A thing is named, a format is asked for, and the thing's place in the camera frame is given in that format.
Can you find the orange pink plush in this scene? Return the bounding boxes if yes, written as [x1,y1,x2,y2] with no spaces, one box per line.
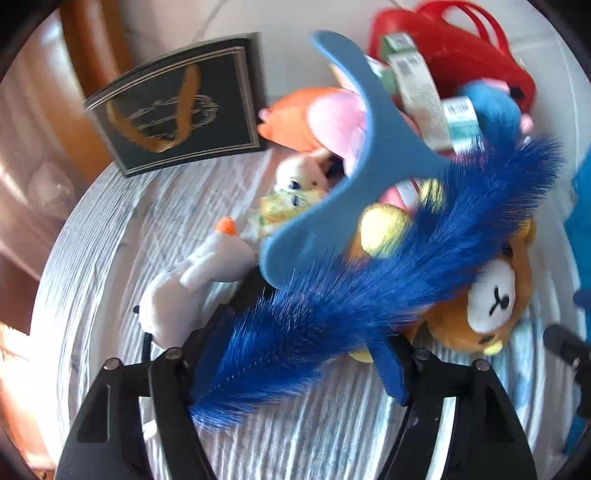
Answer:
[257,87,367,175]

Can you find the blue feather duster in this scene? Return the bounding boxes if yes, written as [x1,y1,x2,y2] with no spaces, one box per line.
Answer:
[188,135,565,432]

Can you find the red toy suitcase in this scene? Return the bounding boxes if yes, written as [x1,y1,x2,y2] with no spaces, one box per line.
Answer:
[369,1,536,113]

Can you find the tall white green box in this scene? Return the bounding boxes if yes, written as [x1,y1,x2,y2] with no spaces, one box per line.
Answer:
[380,33,452,152]

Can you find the blue plastic crate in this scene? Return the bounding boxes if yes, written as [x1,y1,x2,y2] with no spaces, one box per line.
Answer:
[564,147,590,455]

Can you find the striped white tablecloth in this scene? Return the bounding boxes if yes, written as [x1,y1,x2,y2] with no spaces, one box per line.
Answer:
[56,139,563,479]

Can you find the small teal white box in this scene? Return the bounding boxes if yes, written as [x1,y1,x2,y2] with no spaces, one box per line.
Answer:
[442,96,482,154]

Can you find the brown bear plush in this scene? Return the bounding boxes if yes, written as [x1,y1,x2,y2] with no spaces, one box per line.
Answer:
[348,218,538,364]

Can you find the black gift bag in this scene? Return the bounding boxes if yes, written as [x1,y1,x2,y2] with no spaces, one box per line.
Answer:
[84,32,266,177]

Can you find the clear plastic bag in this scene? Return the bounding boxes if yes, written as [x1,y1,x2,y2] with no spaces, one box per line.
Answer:
[27,162,76,221]

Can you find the blue round plush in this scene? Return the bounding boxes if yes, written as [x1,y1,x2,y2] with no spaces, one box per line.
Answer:
[459,79,534,145]

